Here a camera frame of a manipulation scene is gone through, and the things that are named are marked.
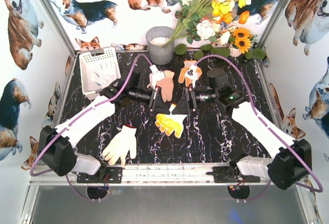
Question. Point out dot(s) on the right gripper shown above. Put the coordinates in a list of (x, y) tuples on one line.
[(192, 98)]

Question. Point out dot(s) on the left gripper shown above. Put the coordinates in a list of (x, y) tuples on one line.
[(153, 98)]

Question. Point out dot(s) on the yellow palm glove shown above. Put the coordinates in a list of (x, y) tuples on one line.
[(170, 124)]

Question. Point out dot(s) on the orange dotted glove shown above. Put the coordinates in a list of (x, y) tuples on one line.
[(183, 76)]

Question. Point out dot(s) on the white glove orange cuff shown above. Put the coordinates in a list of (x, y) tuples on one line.
[(105, 74)]

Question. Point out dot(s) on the white plastic storage basket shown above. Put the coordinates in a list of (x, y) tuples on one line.
[(88, 64)]

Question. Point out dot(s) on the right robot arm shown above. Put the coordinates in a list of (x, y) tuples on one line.
[(289, 160)]

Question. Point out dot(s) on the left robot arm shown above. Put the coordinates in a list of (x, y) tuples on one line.
[(56, 145)]

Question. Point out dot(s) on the cream knit glove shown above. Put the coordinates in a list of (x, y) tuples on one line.
[(166, 84)]

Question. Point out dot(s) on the cream glove at front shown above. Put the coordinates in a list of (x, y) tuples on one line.
[(122, 144)]

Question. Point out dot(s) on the grey metal bucket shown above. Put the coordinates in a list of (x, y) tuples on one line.
[(160, 47)]

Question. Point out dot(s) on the small sunflower pot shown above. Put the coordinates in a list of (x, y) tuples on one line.
[(241, 41)]

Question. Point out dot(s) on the artificial flower bouquet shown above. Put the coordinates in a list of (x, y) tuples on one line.
[(209, 20)]

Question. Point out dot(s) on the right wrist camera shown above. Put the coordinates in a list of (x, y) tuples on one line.
[(194, 73)]

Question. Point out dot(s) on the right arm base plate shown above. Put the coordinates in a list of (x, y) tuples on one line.
[(230, 174)]

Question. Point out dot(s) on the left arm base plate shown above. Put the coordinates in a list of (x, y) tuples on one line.
[(105, 174)]

